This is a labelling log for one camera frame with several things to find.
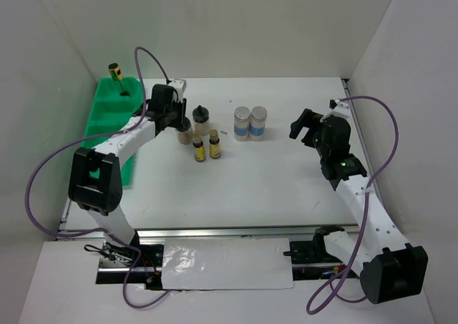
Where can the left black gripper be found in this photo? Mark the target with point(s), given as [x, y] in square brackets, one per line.
[180, 108]

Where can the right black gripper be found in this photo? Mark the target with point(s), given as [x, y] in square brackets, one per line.
[308, 119]

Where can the yellow label pepper bottle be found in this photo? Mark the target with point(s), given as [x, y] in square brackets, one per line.
[117, 77]

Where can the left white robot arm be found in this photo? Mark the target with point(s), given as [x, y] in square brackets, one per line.
[95, 182]

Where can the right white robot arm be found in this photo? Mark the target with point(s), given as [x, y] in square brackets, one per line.
[388, 266]

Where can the tall black cap spice jar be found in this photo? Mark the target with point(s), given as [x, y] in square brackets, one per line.
[201, 119]

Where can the right silver lid salt jar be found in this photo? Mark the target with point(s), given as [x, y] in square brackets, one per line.
[258, 117]

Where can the silver lid salt jar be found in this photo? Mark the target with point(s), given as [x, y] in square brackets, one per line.
[241, 123]
[258, 117]

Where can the right small yellow bottle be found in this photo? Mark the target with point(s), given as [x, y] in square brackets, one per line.
[215, 149]

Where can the small yellow bottle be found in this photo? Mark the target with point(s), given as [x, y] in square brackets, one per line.
[215, 149]
[199, 148]

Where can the left small yellow bottle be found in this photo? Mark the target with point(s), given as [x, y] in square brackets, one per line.
[199, 148]

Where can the left silver lid salt jar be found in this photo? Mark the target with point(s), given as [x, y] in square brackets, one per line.
[241, 123]

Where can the green plastic compartment tray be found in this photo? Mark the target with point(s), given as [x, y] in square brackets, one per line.
[110, 110]

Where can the white plastic sheet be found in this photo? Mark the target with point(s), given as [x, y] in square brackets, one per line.
[226, 264]

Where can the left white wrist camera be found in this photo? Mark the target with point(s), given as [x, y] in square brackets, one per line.
[179, 85]

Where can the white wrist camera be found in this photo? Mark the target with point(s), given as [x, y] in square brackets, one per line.
[337, 108]
[179, 85]

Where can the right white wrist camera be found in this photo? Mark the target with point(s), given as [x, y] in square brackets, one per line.
[337, 108]

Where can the aluminium rail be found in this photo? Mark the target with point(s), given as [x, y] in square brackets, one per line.
[227, 231]

